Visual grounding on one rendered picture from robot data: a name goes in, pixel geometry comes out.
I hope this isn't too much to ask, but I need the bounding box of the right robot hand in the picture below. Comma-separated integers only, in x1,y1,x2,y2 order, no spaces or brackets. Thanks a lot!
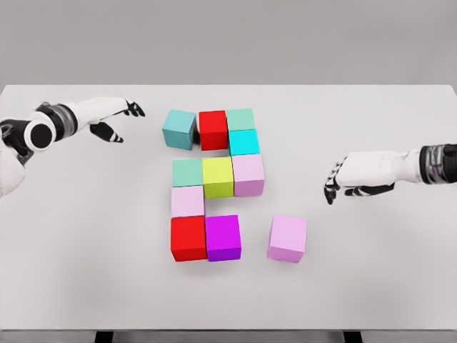
323,151,401,206

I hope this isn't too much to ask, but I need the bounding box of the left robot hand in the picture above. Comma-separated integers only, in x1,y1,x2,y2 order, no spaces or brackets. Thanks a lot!
79,97,146,144

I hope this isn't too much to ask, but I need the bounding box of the teal cube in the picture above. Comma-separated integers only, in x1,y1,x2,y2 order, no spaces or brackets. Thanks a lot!
162,109,198,151

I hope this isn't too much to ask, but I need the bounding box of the mint green cube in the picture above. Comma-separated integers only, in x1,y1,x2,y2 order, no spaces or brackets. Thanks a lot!
171,158,204,188
226,108,256,132

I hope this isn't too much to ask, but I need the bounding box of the light pink cube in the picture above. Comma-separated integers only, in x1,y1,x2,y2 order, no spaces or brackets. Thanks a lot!
232,154,266,197
266,214,308,264
171,185,206,219

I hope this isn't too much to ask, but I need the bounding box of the red cube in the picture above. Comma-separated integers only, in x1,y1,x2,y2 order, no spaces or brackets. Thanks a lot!
170,216,209,263
198,109,229,151

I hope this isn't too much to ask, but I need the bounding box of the cyan cube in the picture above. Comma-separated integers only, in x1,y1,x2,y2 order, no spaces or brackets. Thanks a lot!
228,129,261,156

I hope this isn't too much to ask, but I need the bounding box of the yellow-green cube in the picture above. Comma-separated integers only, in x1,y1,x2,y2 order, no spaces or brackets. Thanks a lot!
201,156,236,200

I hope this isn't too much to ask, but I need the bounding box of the magenta purple cube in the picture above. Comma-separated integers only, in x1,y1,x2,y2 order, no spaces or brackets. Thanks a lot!
204,214,242,263

